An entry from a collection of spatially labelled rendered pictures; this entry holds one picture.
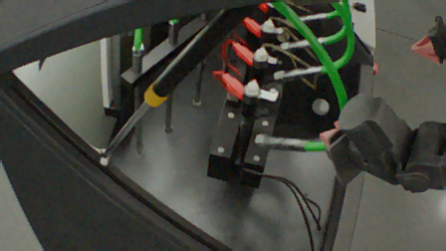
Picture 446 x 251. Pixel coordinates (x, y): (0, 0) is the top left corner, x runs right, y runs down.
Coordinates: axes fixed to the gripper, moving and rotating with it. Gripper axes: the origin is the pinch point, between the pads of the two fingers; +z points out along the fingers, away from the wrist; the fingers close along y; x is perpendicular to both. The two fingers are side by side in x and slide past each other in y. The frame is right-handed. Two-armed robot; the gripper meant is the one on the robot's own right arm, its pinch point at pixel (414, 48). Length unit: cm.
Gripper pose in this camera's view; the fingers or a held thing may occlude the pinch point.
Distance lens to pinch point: 108.0
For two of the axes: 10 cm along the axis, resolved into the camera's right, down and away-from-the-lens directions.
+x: -4.8, 6.9, -5.4
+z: -6.9, 0.9, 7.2
